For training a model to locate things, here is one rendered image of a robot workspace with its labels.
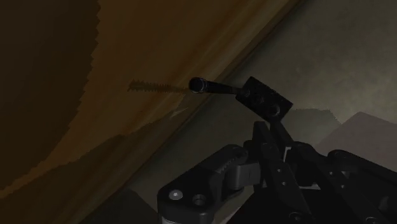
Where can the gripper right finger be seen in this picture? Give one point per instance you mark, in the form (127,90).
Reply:
(356,173)

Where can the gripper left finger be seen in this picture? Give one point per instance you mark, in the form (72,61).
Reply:
(198,183)

